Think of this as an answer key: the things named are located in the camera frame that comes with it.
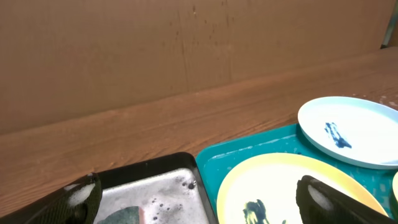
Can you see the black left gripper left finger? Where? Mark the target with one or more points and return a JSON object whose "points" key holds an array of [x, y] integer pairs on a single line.
{"points": [[77, 202]]}

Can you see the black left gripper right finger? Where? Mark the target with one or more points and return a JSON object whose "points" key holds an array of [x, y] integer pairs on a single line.
{"points": [[321, 204]]}

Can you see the pink green scrub sponge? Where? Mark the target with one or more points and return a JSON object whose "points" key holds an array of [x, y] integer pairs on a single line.
{"points": [[128, 215]]}

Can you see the light blue plate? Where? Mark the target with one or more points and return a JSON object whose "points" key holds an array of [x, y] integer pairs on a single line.
{"points": [[355, 131]]}

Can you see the black metal wash tray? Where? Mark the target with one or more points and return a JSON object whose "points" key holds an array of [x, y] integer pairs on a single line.
{"points": [[169, 189]]}

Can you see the teal plastic serving tray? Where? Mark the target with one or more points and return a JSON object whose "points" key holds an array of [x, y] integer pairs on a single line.
{"points": [[214, 162]]}

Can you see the brown cardboard backboard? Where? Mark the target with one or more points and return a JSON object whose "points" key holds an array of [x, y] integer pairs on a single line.
{"points": [[65, 59]]}

